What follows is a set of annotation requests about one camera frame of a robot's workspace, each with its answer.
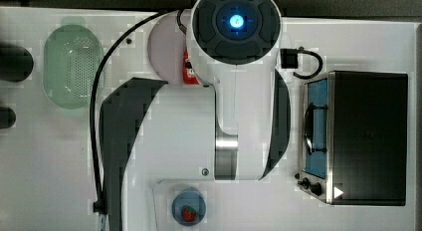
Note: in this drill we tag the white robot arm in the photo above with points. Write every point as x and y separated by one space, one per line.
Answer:
165 146

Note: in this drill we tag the small black cylinder object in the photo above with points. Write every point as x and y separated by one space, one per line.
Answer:
7 117

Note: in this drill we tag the black camera with cable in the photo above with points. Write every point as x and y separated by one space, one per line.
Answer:
290 60

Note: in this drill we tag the green perforated colander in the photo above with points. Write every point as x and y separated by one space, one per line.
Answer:
72 55

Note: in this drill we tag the blue bowl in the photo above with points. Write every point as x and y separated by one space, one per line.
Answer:
189 197

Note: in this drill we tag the red plush ketchup bottle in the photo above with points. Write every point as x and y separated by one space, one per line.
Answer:
187 71

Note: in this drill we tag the black toaster oven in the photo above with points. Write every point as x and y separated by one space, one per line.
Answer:
354 138

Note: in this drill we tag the red plush strawberry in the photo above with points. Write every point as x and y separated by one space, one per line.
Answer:
188 214

